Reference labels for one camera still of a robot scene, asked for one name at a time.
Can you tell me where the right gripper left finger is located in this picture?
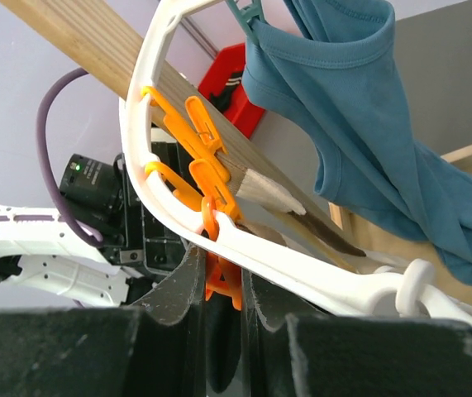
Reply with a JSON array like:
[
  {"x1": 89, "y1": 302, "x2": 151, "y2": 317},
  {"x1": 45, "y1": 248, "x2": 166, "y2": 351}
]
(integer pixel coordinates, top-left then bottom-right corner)
[{"x1": 131, "y1": 244, "x2": 206, "y2": 396}]

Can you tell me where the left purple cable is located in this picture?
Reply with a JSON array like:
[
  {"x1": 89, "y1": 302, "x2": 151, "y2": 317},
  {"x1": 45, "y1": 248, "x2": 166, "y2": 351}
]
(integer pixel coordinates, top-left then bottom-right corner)
[{"x1": 36, "y1": 68, "x2": 104, "y2": 248}]

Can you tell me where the teal cloth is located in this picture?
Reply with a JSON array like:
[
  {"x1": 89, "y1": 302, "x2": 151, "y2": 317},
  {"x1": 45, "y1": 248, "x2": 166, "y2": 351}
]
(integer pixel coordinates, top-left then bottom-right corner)
[{"x1": 242, "y1": 1, "x2": 472, "y2": 286}]

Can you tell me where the red plastic tray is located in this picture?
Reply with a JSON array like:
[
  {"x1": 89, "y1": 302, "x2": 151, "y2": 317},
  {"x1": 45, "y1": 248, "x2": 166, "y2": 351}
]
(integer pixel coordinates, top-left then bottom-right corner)
[{"x1": 198, "y1": 43, "x2": 265, "y2": 139}]

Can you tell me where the orange clothespin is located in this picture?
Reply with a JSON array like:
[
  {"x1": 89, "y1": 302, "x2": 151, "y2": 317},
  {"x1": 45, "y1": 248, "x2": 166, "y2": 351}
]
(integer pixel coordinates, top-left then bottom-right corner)
[
  {"x1": 145, "y1": 159, "x2": 243, "y2": 222},
  {"x1": 201, "y1": 196, "x2": 242, "y2": 311},
  {"x1": 141, "y1": 86, "x2": 230, "y2": 182}
]

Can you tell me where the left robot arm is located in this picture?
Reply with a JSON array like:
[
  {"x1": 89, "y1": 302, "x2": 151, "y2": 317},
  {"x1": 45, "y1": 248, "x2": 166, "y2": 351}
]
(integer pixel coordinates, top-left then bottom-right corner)
[{"x1": 0, "y1": 155, "x2": 187, "y2": 307}]

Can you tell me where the black striped sock upper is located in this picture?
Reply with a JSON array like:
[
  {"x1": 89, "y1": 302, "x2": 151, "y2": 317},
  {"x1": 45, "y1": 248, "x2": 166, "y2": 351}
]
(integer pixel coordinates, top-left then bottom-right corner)
[{"x1": 208, "y1": 71, "x2": 243, "y2": 112}]

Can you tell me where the wooden rack stand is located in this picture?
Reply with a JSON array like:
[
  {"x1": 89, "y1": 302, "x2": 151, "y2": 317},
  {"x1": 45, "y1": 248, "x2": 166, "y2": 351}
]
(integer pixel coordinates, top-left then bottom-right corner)
[{"x1": 0, "y1": 0, "x2": 472, "y2": 315}]

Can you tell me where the beige brown sock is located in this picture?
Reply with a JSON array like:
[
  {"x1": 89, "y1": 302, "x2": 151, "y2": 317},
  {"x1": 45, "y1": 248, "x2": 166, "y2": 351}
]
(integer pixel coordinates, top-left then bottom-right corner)
[
  {"x1": 266, "y1": 208, "x2": 369, "y2": 273},
  {"x1": 228, "y1": 166, "x2": 307, "y2": 215}
]

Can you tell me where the white clip hanger frame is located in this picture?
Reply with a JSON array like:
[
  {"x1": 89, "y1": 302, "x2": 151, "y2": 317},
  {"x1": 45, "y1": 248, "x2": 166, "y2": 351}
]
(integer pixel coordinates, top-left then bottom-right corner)
[{"x1": 119, "y1": 1, "x2": 472, "y2": 327}]

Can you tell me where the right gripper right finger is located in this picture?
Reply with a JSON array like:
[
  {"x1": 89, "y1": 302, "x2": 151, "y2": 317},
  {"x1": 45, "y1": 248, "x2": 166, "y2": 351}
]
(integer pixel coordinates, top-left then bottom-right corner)
[{"x1": 241, "y1": 270, "x2": 325, "y2": 396}]

